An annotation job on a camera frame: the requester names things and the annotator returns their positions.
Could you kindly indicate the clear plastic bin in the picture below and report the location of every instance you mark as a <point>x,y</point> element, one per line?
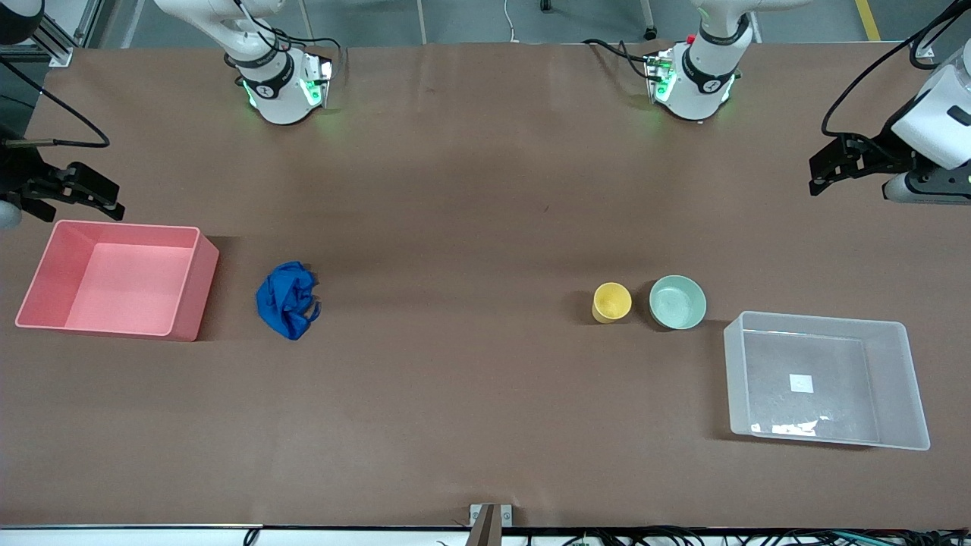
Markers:
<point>819,379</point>

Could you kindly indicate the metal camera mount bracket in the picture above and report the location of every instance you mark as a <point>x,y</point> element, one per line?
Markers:
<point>489,523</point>

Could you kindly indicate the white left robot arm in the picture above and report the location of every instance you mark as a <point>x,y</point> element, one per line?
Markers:
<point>698,95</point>

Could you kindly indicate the pink plastic bin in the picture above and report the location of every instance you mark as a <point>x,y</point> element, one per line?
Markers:
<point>114,280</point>

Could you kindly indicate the yellow cup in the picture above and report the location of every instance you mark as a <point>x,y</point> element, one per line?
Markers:
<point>611,302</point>

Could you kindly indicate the aluminium frame profile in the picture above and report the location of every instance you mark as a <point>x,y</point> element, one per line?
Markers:
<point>54,47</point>

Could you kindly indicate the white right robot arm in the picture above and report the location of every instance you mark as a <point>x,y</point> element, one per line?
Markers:
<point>281,98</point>

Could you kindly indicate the white square label sticker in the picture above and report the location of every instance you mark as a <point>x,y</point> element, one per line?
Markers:
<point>801,383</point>

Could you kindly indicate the blue cloth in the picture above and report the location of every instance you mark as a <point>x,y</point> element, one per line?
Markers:
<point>284,303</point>

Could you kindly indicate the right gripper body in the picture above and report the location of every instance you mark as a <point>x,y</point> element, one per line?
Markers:
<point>20,171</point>

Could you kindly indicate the green ceramic bowl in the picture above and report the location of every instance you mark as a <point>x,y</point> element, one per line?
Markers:
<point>677,302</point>

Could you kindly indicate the torn white sticker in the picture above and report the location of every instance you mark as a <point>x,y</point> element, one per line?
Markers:
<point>789,428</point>

